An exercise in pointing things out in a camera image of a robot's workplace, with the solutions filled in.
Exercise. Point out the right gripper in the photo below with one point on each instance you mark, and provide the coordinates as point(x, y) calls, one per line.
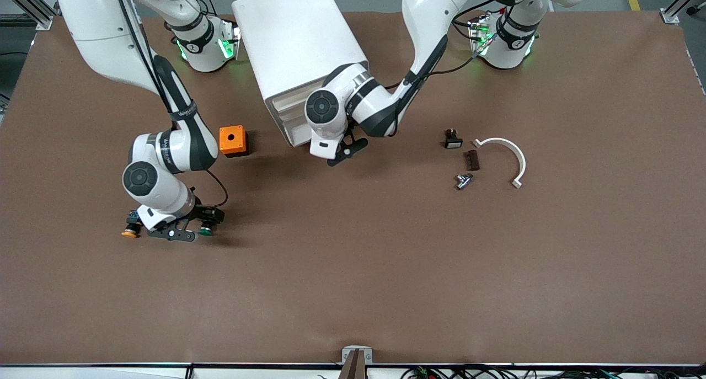
point(202, 212)

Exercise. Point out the green mushroom push button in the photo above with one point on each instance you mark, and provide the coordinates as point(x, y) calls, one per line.
point(206, 231)

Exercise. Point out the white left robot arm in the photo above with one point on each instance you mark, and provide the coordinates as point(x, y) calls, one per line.
point(424, 15)

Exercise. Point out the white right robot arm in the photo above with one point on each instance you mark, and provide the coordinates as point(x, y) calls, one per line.
point(160, 188)

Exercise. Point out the yellow mushroom push button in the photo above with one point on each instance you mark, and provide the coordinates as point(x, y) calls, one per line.
point(129, 234)

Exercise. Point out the white drawer cabinet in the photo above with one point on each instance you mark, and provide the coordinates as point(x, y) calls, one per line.
point(287, 37)

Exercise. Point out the brown table mat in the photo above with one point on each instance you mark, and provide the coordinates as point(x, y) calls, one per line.
point(353, 285)

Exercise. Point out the silver metal fitting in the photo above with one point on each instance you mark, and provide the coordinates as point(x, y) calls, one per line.
point(463, 181)

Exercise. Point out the brown terminal block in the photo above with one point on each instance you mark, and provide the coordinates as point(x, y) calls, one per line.
point(471, 160)

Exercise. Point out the black left camera mount plate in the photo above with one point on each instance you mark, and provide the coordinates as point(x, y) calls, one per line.
point(353, 146)

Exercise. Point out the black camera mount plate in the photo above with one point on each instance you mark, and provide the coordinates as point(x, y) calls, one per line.
point(353, 146)
point(174, 235)

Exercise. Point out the black right camera mount plate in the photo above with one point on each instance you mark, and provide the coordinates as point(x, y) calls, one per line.
point(174, 235)

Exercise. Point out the orange button enclosure box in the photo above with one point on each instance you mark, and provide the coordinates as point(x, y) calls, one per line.
point(225, 142)

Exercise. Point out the small black switch white face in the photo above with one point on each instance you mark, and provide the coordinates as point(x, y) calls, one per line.
point(453, 142)

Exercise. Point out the white curved plastic bracket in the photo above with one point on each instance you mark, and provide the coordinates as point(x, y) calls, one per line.
point(504, 142)

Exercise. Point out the grey table edge bracket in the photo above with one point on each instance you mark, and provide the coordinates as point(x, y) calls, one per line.
point(347, 355)

